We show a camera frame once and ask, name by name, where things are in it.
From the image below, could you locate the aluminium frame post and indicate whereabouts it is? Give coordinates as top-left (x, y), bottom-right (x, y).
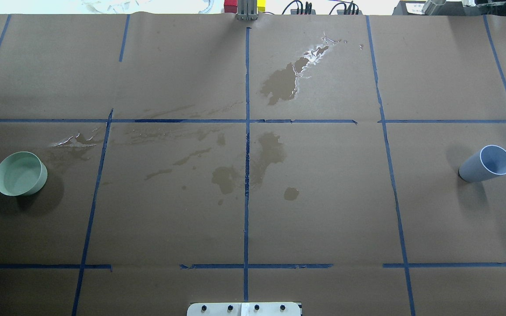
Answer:
top-left (235, 4), bottom-right (259, 21)

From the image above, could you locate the coloured cube block stack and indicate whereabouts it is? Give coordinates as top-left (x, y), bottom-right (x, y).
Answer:
top-left (223, 0), bottom-right (267, 14)

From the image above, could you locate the black electronics board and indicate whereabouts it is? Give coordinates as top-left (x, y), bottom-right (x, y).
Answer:
top-left (281, 0), bottom-right (316, 15)
top-left (329, 0), bottom-right (362, 15)

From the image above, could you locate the white mounting post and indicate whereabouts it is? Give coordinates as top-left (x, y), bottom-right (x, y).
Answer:
top-left (186, 302), bottom-right (303, 316)

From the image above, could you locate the crumpled white tissue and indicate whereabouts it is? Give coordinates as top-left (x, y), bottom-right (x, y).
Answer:
top-left (81, 0), bottom-right (146, 14)

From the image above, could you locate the small metal cylinder weight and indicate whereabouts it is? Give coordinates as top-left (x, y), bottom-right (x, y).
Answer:
top-left (421, 0), bottom-right (447, 16)

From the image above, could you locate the light green bowl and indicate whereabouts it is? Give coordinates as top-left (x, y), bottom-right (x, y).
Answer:
top-left (0, 151), bottom-right (48, 197)

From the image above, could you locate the blue plastic cup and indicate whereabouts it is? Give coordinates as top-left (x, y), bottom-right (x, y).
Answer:
top-left (458, 145), bottom-right (506, 183)

